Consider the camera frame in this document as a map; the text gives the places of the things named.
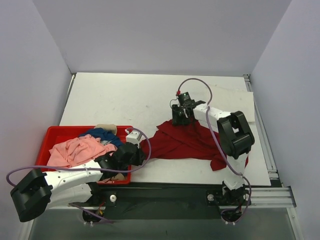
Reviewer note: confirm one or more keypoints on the aluminium frame rail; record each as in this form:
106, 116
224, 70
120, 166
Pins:
272, 197

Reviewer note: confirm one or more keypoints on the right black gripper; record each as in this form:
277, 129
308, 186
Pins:
179, 117

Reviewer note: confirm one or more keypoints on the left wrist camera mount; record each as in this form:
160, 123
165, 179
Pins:
133, 136

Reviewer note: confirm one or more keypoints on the navy blue t-shirt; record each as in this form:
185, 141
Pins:
104, 135

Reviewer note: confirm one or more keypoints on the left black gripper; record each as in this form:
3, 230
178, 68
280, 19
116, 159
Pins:
138, 157

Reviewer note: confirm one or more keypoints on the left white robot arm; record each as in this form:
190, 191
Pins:
40, 190

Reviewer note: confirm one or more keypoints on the pink t-shirt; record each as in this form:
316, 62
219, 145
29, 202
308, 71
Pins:
78, 151

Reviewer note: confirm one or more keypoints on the beige t-shirt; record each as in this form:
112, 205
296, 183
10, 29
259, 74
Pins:
112, 128

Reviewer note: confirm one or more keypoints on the dark red t-shirt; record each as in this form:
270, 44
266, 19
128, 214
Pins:
191, 141

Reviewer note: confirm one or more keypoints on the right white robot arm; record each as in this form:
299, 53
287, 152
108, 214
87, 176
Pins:
233, 137

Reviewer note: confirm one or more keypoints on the red plastic bin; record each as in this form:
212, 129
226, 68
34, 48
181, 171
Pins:
58, 134

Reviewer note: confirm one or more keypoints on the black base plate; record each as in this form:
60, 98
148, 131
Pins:
165, 202

